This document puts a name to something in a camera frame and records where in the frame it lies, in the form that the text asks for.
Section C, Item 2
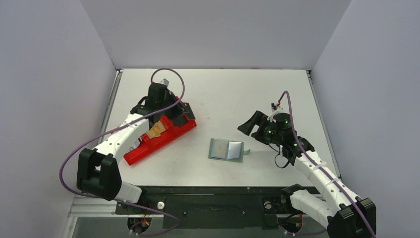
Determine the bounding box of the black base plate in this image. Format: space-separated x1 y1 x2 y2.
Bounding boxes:
115 185 303 230

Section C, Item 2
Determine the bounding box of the green leather card holder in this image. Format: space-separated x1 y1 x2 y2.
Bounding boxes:
208 138 251 163

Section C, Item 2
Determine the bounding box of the aluminium frame rail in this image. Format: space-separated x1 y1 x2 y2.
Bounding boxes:
62 193 368 238

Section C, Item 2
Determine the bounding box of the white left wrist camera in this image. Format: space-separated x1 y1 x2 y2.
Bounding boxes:
159 78 169 87

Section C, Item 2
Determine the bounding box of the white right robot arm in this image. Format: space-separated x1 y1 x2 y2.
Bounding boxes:
238 111 376 238

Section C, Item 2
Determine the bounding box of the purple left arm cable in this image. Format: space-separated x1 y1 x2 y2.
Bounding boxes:
59 67 186 237

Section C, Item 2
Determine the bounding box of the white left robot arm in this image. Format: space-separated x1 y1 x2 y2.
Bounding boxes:
76 83 196 213

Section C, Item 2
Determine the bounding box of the gold card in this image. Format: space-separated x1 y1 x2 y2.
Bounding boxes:
146 120 167 139

